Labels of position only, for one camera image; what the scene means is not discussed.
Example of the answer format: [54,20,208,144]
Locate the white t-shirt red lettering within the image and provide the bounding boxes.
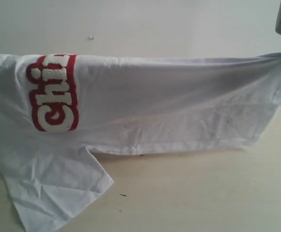
[0,53,281,232]

